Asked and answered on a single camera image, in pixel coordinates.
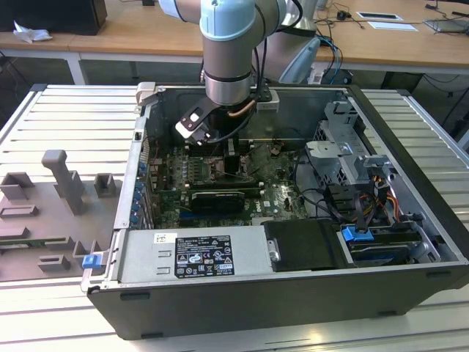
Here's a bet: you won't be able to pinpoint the green motherboard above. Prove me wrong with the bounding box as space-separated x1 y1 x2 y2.
146 141 318 229

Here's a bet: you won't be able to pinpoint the CPU socket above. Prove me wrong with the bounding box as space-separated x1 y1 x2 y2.
203 153 259 186

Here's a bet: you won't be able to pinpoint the grey parts rack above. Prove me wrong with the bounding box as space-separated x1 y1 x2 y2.
0 148 125 283

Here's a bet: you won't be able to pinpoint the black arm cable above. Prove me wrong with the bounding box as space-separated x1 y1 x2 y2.
252 36 270 109

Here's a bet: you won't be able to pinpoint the grey case latch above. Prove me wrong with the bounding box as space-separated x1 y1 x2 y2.
135 82 159 108

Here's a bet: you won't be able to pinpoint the metal drive cage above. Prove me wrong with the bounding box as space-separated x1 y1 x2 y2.
303 99 400 186

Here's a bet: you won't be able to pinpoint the blue cable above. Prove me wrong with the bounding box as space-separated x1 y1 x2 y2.
317 34 345 87

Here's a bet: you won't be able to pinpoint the black PC case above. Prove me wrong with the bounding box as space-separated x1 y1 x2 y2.
81 81 469 341

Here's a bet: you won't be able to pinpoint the black plastic shroud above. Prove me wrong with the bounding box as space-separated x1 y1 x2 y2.
262 219 351 274

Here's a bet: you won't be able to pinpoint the clear plastic tray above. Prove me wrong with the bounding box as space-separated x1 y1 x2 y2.
423 16 469 36

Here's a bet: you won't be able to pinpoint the desk cable grommet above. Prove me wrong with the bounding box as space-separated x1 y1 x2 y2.
356 10 404 21

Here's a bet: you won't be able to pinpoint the wooden desk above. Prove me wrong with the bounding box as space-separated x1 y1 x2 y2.
0 0 469 87

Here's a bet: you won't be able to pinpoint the thick black wire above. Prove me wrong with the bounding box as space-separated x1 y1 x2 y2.
292 148 371 235

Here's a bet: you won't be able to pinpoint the silver power supply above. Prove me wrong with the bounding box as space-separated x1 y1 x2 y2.
117 225 274 286

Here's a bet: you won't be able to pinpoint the crumpled white paper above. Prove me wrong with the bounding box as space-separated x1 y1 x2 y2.
12 20 54 44

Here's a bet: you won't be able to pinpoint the black disk drive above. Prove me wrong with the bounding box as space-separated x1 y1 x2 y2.
346 238 422 268

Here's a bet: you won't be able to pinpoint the blue case clip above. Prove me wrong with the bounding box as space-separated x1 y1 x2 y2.
82 254 102 271

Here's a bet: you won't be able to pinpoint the coloured power wires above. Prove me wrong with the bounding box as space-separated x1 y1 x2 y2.
368 175 400 223

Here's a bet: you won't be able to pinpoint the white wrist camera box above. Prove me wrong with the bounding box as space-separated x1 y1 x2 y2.
174 106 210 142

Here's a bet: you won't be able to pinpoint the metal locking lever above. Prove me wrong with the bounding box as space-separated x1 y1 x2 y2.
212 168 256 181

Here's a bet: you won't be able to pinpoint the white paper sheet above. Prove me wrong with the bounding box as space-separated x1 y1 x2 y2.
367 21 418 32

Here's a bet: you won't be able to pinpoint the blue disk carrier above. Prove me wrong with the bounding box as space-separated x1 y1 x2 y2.
339 225 375 243

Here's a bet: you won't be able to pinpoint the metal socket cover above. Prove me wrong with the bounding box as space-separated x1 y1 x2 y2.
245 144 275 176

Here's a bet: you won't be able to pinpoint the graphics card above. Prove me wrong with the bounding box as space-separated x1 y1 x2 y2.
189 188 245 214

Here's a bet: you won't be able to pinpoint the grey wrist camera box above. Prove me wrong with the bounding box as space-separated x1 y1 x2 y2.
256 89 280 112

